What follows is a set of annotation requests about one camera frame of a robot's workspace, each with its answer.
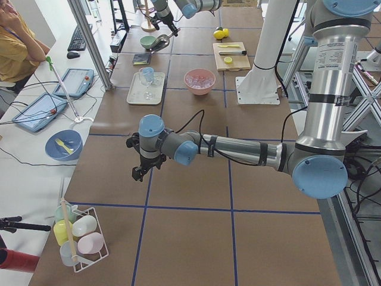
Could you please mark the red cylinder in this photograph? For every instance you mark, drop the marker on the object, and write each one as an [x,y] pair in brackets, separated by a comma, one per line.
[18,261]

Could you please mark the half lemon slice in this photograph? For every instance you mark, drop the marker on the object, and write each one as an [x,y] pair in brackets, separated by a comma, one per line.
[228,60]

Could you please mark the clear wine glass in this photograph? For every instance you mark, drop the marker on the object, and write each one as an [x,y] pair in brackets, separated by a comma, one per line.
[148,93]

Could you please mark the near teach pendant tablet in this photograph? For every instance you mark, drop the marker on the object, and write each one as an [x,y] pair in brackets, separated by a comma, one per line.
[37,115]

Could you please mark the teach pendant tablet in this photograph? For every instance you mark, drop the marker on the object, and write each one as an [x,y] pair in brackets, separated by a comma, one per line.
[77,81]
[37,115]

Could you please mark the pink bowl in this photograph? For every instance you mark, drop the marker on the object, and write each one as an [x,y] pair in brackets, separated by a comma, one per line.
[204,72]

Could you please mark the wooden cutting board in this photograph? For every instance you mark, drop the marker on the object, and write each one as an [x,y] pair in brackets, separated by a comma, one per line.
[239,62]

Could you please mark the yellow lemon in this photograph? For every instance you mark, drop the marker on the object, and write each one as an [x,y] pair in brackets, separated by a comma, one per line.
[219,34]
[225,32]

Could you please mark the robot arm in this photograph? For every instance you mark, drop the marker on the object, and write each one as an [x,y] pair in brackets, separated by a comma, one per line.
[188,8]
[315,160]

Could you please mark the cream bear tray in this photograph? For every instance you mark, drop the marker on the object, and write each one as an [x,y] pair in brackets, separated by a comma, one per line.
[136,94]

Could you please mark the yellow plastic knife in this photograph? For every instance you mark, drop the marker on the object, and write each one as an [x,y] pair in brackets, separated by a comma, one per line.
[229,46]

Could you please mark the white plastic cup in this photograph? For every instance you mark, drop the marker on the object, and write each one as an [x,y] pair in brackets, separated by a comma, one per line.
[84,225]

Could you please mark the yellow plastic cup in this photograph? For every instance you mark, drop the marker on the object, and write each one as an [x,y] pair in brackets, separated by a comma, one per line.
[60,232]

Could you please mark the blue bowl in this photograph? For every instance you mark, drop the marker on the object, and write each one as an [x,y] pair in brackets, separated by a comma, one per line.
[71,138]

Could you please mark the translucent plastic cup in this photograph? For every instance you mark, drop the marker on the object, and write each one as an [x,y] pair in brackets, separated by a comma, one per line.
[66,255]

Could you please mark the black tripod handle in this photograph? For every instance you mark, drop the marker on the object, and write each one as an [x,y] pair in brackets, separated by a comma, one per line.
[12,224]

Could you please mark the aluminium frame post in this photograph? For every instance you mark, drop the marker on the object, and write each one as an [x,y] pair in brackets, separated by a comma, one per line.
[81,20]

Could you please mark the seated person yellow shirt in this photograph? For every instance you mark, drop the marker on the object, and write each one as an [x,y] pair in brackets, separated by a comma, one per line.
[21,52]

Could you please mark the yellow plastic fork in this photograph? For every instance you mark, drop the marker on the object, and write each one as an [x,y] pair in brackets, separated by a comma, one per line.
[63,145]

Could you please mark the far teach pendant tablet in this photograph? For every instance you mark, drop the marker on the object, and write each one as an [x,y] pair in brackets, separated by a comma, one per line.
[77,81]

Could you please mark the green bowl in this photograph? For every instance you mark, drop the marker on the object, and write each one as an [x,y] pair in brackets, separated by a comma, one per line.
[147,41]

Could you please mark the black computer mouse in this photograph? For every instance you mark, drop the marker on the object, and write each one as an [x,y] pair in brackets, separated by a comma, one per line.
[73,55]

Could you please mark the pink plastic cup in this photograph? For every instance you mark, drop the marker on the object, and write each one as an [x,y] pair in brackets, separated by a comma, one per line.
[90,243]

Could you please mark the white wire cup rack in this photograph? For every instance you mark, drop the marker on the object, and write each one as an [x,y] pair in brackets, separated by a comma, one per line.
[85,261]

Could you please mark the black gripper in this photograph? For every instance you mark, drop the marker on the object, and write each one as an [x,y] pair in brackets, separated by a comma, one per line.
[163,15]
[147,162]

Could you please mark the blue plastic cup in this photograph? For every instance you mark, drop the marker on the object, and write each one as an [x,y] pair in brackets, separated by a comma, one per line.
[146,75]

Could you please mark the steel cylinder muddler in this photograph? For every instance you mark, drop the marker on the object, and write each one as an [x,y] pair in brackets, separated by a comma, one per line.
[232,53]

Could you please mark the grey folded cloth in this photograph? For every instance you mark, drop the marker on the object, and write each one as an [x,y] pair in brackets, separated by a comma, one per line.
[141,59]

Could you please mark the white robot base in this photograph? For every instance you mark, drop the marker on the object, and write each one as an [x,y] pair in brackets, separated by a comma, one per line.
[259,86]

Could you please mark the white chair seat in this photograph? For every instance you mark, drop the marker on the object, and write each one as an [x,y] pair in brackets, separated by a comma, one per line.
[348,136]

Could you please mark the white stick stand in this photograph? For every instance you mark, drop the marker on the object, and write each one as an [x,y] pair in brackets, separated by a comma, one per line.
[78,117]

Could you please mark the green plastic cup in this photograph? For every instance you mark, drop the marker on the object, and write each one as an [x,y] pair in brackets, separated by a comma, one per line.
[71,213]

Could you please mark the black keyboard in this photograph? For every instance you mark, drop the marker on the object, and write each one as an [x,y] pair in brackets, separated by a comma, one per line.
[77,42]

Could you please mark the wooden stand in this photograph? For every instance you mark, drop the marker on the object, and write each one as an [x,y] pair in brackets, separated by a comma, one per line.
[146,25]

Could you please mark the steel ice scoop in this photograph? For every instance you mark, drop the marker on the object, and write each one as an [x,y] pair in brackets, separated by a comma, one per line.
[161,42]

